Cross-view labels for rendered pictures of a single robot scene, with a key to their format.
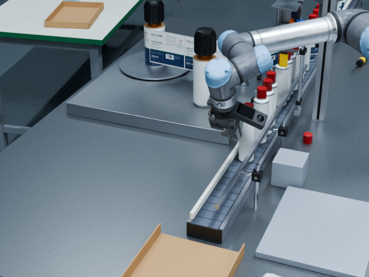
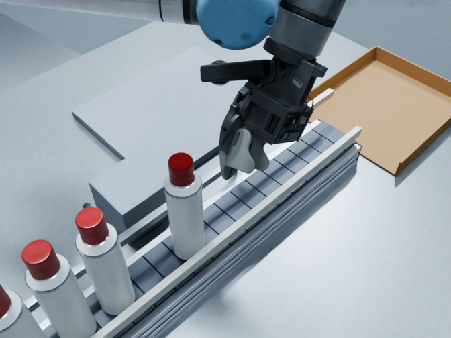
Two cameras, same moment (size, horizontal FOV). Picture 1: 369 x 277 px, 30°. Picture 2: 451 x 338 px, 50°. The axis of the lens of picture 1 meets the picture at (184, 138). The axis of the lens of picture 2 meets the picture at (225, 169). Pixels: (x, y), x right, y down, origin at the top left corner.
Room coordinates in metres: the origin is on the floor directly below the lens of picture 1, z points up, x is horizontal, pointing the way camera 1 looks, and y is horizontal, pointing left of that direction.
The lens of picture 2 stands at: (2.33, 0.02, 1.54)
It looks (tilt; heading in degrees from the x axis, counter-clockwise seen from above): 48 degrees down; 204
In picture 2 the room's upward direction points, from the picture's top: straight up
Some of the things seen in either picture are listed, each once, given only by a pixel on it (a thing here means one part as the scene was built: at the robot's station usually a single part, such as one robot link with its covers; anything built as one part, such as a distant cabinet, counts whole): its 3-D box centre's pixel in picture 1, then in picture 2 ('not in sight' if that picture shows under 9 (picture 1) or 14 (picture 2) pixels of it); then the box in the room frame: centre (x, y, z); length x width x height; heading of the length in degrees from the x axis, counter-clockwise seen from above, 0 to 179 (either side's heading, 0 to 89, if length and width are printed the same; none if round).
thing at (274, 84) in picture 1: (269, 99); (15, 332); (2.21, -0.31, 0.98); 0.05 x 0.05 x 0.20
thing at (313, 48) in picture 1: (311, 37); not in sight; (2.82, -0.55, 0.98); 0.05 x 0.05 x 0.20
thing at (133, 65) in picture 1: (155, 65); not in sight; (2.75, 0.12, 0.89); 0.31 x 0.31 x 0.01
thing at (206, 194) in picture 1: (248, 132); (129, 313); (2.11, -0.22, 0.91); 1.07 x 0.01 x 0.02; 158
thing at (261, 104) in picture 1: (260, 115); (105, 263); (2.09, -0.26, 0.98); 0.05 x 0.05 x 0.20
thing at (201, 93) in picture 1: (205, 66); not in sight; (2.40, -0.08, 1.03); 0.09 x 0.09 x 0.30
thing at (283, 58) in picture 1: (283, 59); not in sight; (2.31, -0.36, 1.09); 0.03 x 0.01 x 0.06; 68
